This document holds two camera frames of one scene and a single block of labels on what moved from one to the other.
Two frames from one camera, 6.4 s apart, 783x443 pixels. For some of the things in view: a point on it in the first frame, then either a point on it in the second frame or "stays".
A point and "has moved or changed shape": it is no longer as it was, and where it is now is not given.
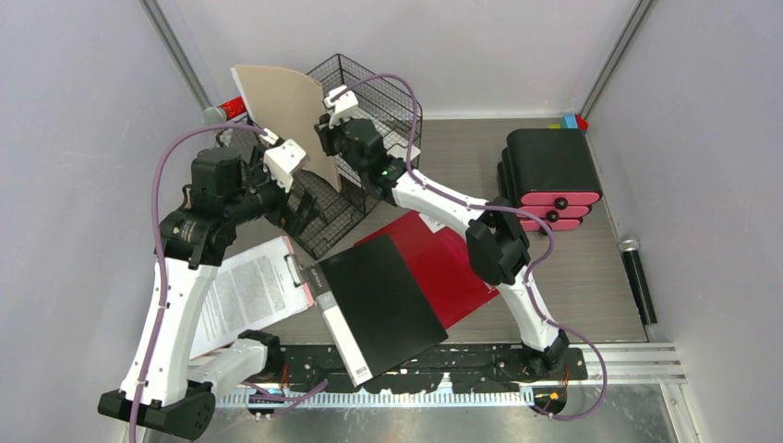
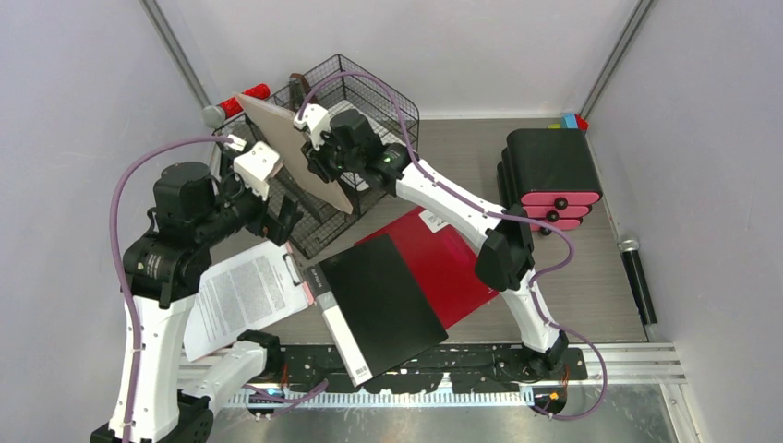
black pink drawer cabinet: x=551 y=172 stays
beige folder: x=289 y=103 has moved or changed shape
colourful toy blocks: x=571 y=122 stays
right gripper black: x=328 y=134 -> x=315 y=161
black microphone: x=628 y=247 stays
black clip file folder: x=373 y=310 stays
